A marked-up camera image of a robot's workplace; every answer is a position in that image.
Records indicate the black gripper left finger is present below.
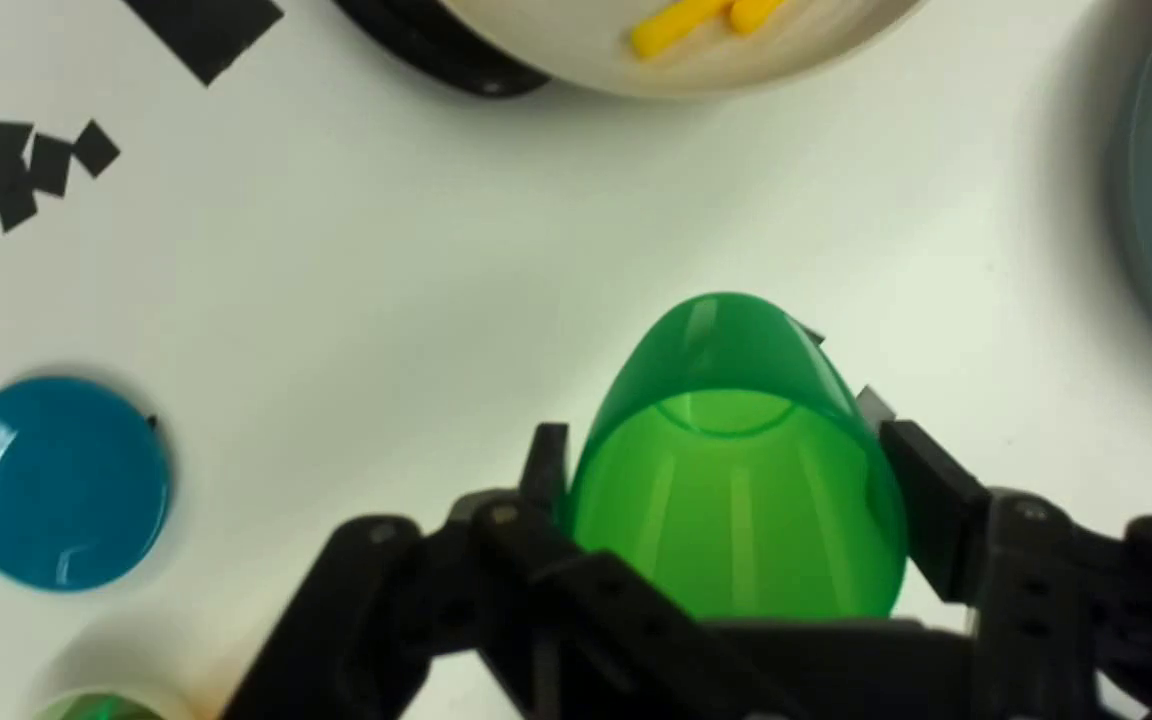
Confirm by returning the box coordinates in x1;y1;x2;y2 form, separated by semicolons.
221;421;635;720

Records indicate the green plastic cup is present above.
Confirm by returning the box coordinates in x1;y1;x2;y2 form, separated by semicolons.
564;287;911;629

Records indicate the beige round plate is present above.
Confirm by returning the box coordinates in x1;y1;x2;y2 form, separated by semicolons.
446;0;927;103

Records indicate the green toy food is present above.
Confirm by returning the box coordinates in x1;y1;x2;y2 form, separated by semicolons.
28;683;183;720

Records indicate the yellow toy food piece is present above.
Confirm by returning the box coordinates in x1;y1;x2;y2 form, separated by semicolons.
727;0;793;39
625;0;741;62

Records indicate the black tape strip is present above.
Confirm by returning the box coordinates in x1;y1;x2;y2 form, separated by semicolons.
118;0;287;91

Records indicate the small black tape scrap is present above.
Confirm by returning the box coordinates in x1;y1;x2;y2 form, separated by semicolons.
0;116;34;190
0;180;43;234
23;130;77;200
67;116;123;180

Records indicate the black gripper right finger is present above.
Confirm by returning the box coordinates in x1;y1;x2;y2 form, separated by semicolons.
877;416;1152;720

